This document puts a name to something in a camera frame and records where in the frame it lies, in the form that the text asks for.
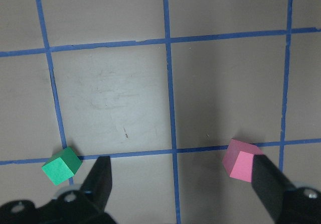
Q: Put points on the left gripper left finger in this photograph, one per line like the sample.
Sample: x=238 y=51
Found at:
x=97 y=185

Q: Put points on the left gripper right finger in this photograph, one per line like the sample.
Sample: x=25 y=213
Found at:
x=270 y=185

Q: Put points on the green cube on grid line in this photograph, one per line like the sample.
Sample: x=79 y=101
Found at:
x=62 y=166

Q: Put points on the pink cube mid table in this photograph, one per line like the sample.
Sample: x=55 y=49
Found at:
x=238 y=160

